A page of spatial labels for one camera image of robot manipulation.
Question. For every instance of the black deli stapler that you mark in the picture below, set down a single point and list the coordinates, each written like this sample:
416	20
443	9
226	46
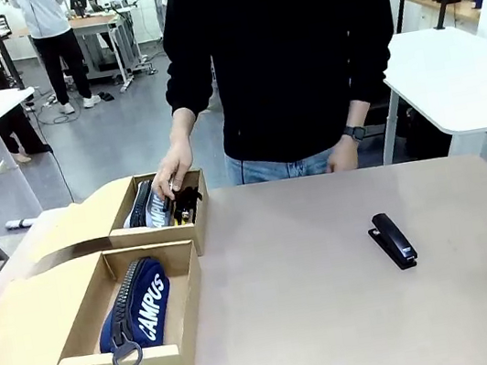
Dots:
394	239

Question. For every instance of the yellow black utility knife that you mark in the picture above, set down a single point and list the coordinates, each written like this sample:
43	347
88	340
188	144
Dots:
179	221

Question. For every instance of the person's left forearm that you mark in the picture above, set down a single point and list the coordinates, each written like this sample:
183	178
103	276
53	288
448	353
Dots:
357	114

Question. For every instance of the person's right hand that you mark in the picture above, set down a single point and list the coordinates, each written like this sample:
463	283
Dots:
176	165

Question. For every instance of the bystander in black trousers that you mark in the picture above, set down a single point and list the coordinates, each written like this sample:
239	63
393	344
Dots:
60	49

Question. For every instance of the black hoodie torso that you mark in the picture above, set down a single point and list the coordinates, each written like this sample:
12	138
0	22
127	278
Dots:
278	47

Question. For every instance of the person's left hand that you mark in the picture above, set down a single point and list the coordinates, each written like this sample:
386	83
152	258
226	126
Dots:
342	156

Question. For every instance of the grey workbench with legs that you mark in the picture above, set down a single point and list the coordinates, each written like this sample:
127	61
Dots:
108	32

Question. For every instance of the wooden wall counter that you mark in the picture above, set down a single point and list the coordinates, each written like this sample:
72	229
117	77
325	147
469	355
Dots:
442	5

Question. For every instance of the brown cardboard box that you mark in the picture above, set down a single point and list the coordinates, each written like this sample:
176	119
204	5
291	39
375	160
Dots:
108	204
60	313

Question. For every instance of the navy campus pencil case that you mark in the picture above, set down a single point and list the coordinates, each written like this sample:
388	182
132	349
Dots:
140	305

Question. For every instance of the blue jeans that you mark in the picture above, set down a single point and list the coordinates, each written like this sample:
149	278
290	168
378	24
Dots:
269	171

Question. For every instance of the black wrist watch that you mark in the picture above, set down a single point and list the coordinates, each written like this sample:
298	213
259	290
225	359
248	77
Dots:
355	132

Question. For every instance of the person's right forearm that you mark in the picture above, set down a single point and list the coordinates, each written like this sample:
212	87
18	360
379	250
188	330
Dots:
183	127

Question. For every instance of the grey campus pencil case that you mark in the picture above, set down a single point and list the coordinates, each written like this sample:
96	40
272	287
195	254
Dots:
147	207

